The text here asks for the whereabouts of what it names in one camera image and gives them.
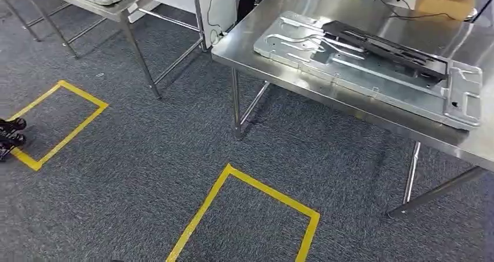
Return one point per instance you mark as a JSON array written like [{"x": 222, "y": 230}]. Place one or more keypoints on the white cabinet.
[{"x": 216, "y": 5}]

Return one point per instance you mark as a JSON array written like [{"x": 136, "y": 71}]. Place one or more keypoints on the black metal frame part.
[{"x": 390, "y": 52}]

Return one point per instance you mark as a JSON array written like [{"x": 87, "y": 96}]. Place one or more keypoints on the cardboard box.
[{"x": 440, "y": 3}]

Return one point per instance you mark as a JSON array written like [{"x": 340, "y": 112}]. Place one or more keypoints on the yellow tape floor square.
[{"x": 83, "y": 123}]

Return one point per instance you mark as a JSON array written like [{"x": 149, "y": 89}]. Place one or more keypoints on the steel table with crossbars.
[{"x": 115, "y": 11}]

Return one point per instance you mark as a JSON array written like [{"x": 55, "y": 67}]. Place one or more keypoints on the black shoe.
[
  {"x": 13, "y": 124},
  {"x": 11, "y": 142}
]

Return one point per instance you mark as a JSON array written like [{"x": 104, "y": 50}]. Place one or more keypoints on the steel table with parts tray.
[{"x": 386, "y": 5}]

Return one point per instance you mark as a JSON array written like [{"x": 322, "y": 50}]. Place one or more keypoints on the person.
[{"x": 247, "y": 0}]

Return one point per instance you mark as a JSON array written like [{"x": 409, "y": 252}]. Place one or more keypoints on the silver stamped metal tray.
[{"x": 370, "y": 79}]

